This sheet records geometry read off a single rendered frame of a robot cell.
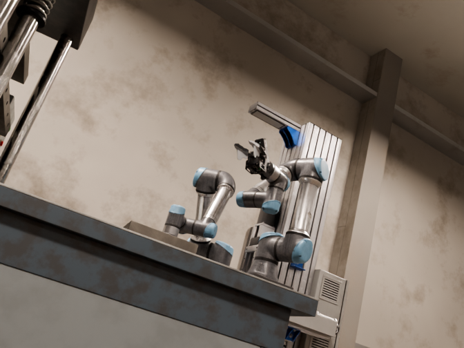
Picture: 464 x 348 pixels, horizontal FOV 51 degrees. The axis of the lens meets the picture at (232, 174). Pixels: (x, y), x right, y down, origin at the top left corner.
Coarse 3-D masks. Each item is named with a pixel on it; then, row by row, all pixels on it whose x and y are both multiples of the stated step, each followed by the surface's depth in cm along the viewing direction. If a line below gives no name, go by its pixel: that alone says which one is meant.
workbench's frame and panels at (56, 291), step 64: (0, 192) 86; (0, 256) 85; (64, 256) 89; (128, 256) 94; (192, 256) 97; (0, 320) 83; (64, 320) 87; (128, 320) 91; (192, 320) 96; (256, 320) 101
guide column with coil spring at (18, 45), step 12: (24, 12) 143; (24, 24) 142; (36, 24) 145; (12, 36) 140; (24, 36) 141; (12, 48) 139; (24, 48) 142; (0, 60) 137; (12, 60) 138; (0, 72) 136; (12, 72) 139; (0, 84) 135; (0, 96) 136
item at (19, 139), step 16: (0, 0) 99; (16, 0) 102; (0, 16) 99; (0, 32) 100; (64, 48) 223; (48, 64) 219; (48, 80) 217; (32, 96) 212; (32, 112) 210; (16, 128) 206; (16, 144) 204; (0, 160) 201; (0, 176) 199
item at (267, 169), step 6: (252, 156) 204; (264, 156) 203; (246, 162) 203; (252, 162) 202; (258, 162) 200; (264, 162) 203; (270, 162) 210; (246, 168) 203; (252, 168) 202; (258, 168) 202; (264, 168) 202; (270, 168) 208; (252, 174) 206; (264, 174) 205; (270, 174) 208
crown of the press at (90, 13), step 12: (60, 0) 203; (72, 0) 200; (84, 0) 198; (96, 0) 221; (60, 12) 211; (72, 12) 208; (84, 12) 206; (48, 24) 222; (60, 24) 219; (72, 24) 216; (84, 24) 216; (48, 36) 231; (72, 36) 225; (84, 36) 237
